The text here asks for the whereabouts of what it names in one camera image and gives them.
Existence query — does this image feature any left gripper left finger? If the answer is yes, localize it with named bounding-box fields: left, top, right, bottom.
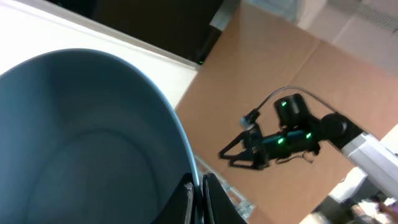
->
left=151, top=173, right=195, bottom=224

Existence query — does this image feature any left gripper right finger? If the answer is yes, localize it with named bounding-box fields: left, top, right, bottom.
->
left=202, top=173, right=247, bottom=224

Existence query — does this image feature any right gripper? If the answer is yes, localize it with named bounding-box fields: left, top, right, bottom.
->
left=218, top=124, right=290, bottom=170

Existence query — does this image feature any blue plate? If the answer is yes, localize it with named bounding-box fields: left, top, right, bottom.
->
left=1, top=49, right=200, bottom=223

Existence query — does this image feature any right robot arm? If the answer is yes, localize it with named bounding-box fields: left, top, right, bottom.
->
left=218, top=93, right=397, bottom=198

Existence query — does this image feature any brown cardboard sheet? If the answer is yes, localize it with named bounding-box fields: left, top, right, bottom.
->
left=176, top=2, right=397, bottom=224

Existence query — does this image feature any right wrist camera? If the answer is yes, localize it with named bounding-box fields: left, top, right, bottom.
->
left=240, top=109, right=260, bottom=130

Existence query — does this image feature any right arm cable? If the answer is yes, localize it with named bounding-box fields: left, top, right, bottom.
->
left=254, top=86, right=338, bottom=114

